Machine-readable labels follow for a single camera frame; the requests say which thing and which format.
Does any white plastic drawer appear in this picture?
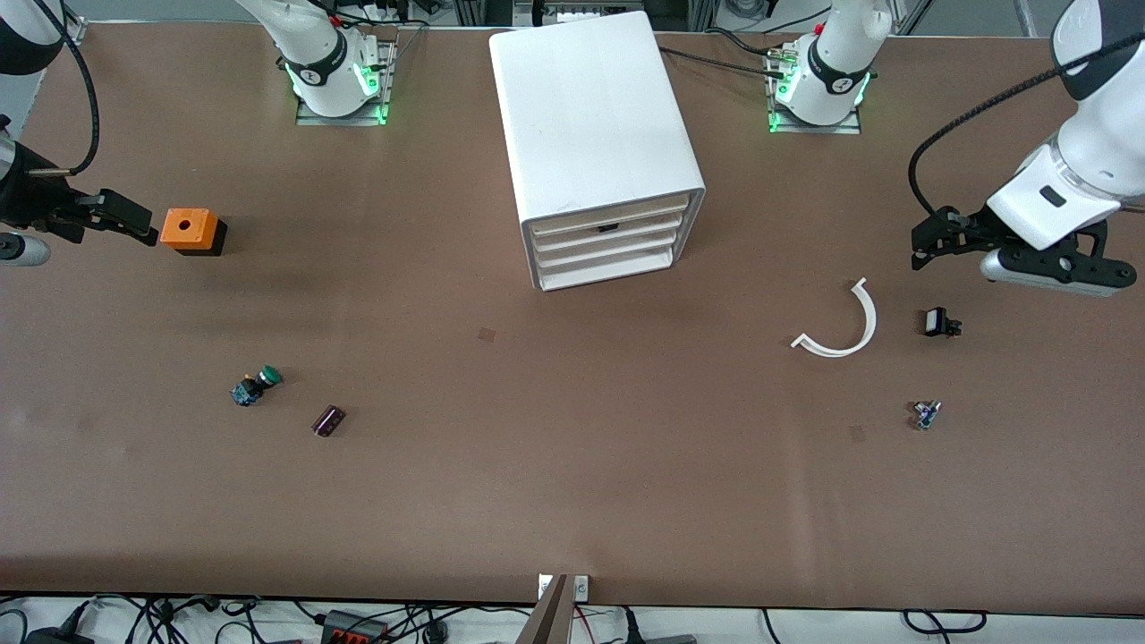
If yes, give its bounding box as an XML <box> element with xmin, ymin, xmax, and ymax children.
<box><xmin>537</xmin><ymin>247</ymin><xmax>679</xmax><ymax>290</ymax></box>
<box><xmin>530</xmin><ymin>211</ymin><xmax>691</xmax><ymax>255</ymax></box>
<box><xmin>533</xmin><ymin>229</ymin><xmax>688</xmax><ymax>272</ymax></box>
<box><xmin>528</xmin><ymin>193</ymin><xmax>695</xmax><ymax>239</ymax></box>

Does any black power strip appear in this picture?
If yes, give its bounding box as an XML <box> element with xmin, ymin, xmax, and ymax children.
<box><xmin>322</xmin><ymin>610</ymin><xmax>391</xmax><ymax>644</ymax></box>

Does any green push button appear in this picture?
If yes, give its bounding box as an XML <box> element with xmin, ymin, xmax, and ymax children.
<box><xmin>230</xmin><ymin>365</ymin><xmax>284</xmax><ymax>408</ymax></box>

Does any black base cable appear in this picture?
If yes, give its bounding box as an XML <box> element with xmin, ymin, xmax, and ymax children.
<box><xmin>660</xmin><ymin>45</ymin><xmax>793</xmax><ymax>80</ymax></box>

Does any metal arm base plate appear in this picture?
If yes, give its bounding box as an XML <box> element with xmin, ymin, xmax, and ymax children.
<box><xmin>295</xmin><ymin>38</ymin><xmax>397</xmax><ymax>127</ymax></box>
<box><xmin>768</xmin><ymin>49</ymin><xmax>864</xmax><ymax>136</ymax></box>

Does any white curved plastic piece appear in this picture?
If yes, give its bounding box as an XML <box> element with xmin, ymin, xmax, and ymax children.
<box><xmin>791</xmin><ymin>277</ymin><xmax>878</xmax><ymax>359</ymax></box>

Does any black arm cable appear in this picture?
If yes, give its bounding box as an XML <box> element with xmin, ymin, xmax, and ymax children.
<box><xmin>908</xmin><ymin>34</ymin><xmax>1145</xmax><ymax>221</ymax></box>
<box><xmin>25</xmin><ymin>0</ymin><xmax>101</xmax><ymax>176</ymax></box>

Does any orange box with hole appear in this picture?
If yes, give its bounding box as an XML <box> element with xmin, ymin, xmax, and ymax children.
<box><xmin>160</xmin><ymin>208</ymin><xmax>228</xmax><ymax>258</ymax></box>

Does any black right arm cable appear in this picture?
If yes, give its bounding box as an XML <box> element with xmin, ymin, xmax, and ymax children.
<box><xmin>25</xmin><ymin>0</ymin><xmax>101</xmax><ymax>176</ymax></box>

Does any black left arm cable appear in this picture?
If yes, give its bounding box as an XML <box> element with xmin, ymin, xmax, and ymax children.
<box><xmin>908</xmin><ymin>34</ymin><xmax>1145</xmax><ymax>221</ymax></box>

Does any brown wooden post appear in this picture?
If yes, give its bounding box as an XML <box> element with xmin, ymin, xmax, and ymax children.
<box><xmin>517</xmin><ymin>575</ymin><xmax>570</xmax><ymax>644</ymax></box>

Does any white drawer cabinet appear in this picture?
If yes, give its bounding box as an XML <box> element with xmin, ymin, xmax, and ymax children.
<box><xmin>488</xmin><ymin>11</ymin><xmax>707</xmax><ymax>292</ymax></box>

